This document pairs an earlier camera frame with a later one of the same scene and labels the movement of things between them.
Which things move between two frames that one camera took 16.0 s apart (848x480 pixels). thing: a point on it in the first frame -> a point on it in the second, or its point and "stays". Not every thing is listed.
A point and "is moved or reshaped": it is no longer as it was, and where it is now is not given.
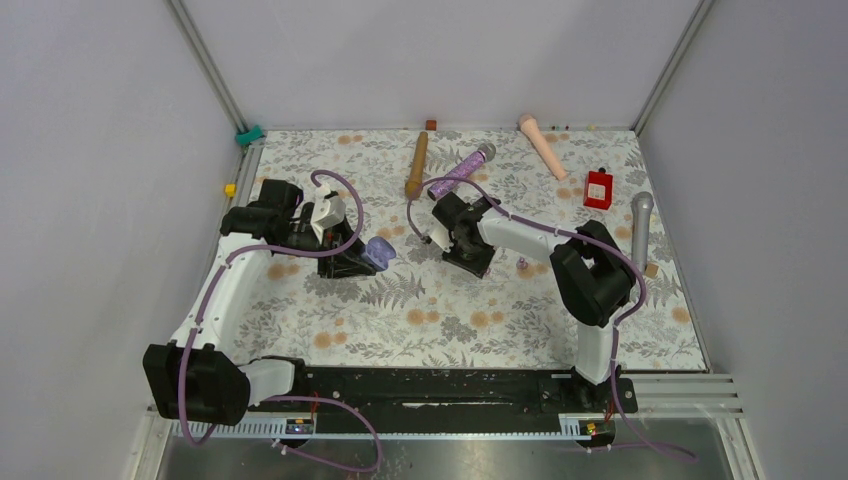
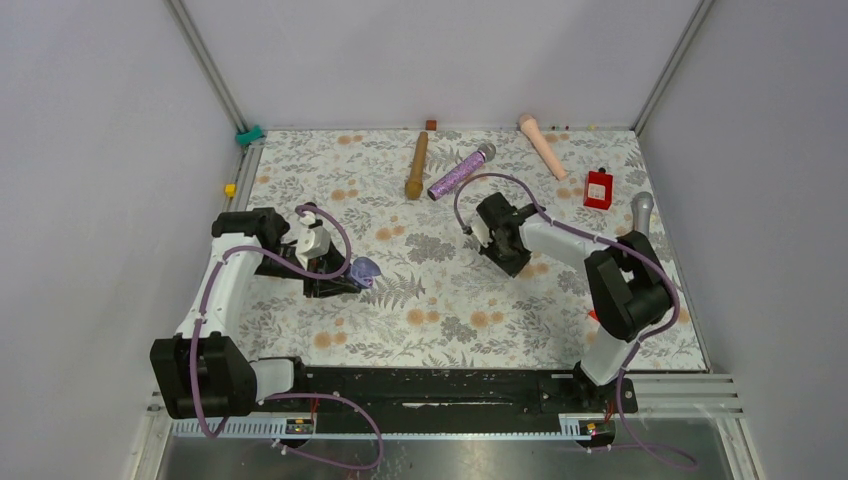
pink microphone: (529, 125) stays
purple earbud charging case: (378, 252) is moved or reshaped
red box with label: (598, 189) stays
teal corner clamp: (246, 137) stays
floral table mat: (423, 310) stays
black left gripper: (349, 262) -> (330, 264)
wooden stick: (414, 184) stays
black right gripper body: (475, 258) -> (511, 260)
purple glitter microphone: (485, 153) stays
